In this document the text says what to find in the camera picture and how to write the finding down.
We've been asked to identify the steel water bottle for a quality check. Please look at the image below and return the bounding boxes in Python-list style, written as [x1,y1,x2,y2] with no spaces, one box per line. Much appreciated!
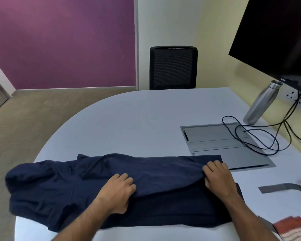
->
[242,80,283,125]

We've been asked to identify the person's left forearm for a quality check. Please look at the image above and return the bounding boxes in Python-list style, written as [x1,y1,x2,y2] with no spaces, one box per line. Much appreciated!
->
[50,199,116,241]

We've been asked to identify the black grey backpack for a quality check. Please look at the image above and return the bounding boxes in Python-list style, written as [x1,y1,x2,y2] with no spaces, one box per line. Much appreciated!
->
[257,176,301,233]

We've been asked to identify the person's right forearm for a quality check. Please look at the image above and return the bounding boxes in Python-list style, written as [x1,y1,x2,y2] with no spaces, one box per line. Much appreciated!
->
[224,194,281,241]

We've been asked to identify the red striped cloth clothes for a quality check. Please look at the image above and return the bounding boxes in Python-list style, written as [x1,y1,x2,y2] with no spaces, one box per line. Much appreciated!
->
[273,216,301,241]

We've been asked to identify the black television screen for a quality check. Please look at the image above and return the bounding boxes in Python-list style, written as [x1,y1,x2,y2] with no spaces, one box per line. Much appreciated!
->
[228,0,301,97]

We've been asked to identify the person's left hand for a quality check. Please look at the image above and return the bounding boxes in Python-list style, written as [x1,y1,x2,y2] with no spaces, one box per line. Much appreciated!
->
[93,173,137,215]

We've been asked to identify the navy blue hoodie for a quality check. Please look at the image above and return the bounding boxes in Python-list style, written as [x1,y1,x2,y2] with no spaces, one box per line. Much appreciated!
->
[5,153,245,233]

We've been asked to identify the black coiled cable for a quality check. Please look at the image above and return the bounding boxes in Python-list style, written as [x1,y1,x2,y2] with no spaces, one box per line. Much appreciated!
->
[222,91,301,156]

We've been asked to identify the black mesh back chair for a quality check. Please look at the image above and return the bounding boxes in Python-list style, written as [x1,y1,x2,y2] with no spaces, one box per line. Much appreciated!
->
[149,45,198,91]

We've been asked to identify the black power cable with plug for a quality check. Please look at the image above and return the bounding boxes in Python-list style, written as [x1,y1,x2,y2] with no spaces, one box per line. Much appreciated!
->
[283,120,301,144]

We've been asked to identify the person's right hand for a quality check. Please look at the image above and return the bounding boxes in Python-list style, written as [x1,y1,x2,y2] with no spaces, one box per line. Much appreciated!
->
[202,160,239,203]

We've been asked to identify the grey table cable box lid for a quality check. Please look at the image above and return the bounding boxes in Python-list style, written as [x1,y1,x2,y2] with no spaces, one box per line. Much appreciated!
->
[180,122,276,171]

